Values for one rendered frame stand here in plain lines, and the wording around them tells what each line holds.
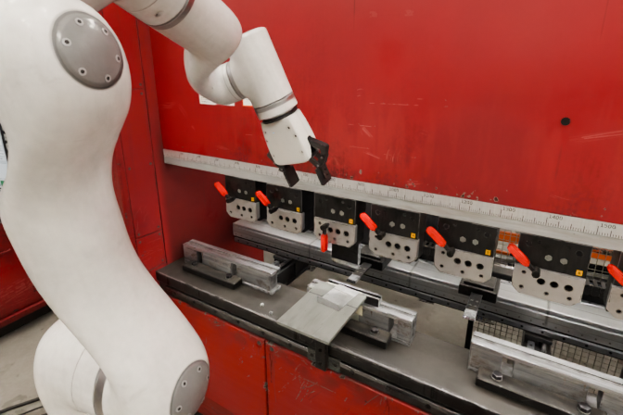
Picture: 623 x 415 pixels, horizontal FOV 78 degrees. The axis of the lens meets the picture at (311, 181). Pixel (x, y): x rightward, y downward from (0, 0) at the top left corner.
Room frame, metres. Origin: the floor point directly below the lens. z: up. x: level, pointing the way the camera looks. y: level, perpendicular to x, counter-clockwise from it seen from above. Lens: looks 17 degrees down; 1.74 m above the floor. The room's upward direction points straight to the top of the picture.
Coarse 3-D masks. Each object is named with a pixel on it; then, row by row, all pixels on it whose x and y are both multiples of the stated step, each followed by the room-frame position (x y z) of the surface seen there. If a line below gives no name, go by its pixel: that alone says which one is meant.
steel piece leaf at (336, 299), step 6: (330, 294) 1.12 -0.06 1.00; (336, 294) 1.12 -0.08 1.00; (342, 294) 1.12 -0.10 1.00; (318, 300) 1.07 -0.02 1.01; (324, 300) 1.06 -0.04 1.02; (330, 300) 1.08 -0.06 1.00; (336, 300) 1.08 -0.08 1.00; (342, 300) 1.08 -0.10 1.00; (348, 300) 1.08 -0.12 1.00; (330, 306) 1.05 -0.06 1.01; (336, 306) 1.03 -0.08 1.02; (342, 306) 1.05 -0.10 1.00
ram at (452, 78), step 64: (256, 0) 1.30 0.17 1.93; (320, 0) 1.18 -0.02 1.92; (384, 0) 1.08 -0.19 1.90; (448, 0) 1.00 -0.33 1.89; (512, 0) 0.92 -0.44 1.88; (576, 0) 0.86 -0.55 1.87; (320, 64) 1.18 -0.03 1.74; (384, 64) 1.08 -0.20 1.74; (448, 64) 0.99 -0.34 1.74; (512, 64) 0.91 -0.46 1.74; (576, 64) 0.85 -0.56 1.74; (192, 128) 1.48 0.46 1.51; (256, 128) 1.31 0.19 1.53; (320, 128) 1.18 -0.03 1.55; (384, 128) 1.07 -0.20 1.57; (448, 128) 0.98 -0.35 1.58; (512, 128) 0.90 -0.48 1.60; (576, 128) 0.84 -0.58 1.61; (320, 192) 1.18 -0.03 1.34; (448, 192) 0.97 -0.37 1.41; (512, 192) 0.89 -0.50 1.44; (576, 192) 0.83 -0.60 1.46
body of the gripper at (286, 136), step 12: (264, 120) 0.76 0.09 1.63; (276, 120) 0.73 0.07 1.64; (288, 120) 0.73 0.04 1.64; (300, 120) 0.74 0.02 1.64; (264, 132) 0.78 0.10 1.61; (276, 132) 0.75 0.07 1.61; (288, 132) 0.74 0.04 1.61; (300, 132) 0.73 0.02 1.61; (312, 132) 0.76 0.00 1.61; (276, 144) 0.76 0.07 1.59; (288, 144) 0.74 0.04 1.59; (300, 144) 0.73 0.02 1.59; (276, 156) 0.78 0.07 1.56; (288, 156) 0.76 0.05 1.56; (300, 156) 0.74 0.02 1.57
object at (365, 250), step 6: (366, 246) 1.40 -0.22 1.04; (366, 252) 1.35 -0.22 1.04; (372, 252) 1.35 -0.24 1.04; (366, 258) 1.33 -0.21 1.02; (372, 258) 1.32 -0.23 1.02; (378, 258) 1.31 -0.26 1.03; (384, 258) 1.32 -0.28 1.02; (390, 258) 1.37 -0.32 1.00; (360, 264) 1.34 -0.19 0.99; (366, 264) 1.31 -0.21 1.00; (372, 264) 1.32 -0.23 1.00; (378, 264) 1.30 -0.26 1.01; (384, 264) 1.31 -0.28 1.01; (360, 270) 1.27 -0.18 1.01; (366, 270) 1.27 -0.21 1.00; (354, 276) 1.23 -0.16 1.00; (360, 276) 1.23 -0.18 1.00; (354, 282) 1.19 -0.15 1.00
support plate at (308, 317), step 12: (312, 288) 1.16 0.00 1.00; (324, 288) 1.16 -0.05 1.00; (300, 300) 1.08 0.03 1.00; (312, 300) 1.08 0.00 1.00; (360, 300) 1.08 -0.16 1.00; (288, 312) 1.02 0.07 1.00; (300, 312) 1.02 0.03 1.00; (312, 312) 1.02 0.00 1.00; (324, 312) 1.02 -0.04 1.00; (336, 312) 1.02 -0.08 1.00; (348, 312) 1.02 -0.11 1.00; (288, 324) 0.96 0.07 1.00; (300, 324) 0.96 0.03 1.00; (312, 324) 0.96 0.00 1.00; (324, 324) 0.96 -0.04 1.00; (336, 324) 0.96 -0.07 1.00; (312, 336) 0.91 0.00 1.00; (324, 336) 0.91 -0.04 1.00
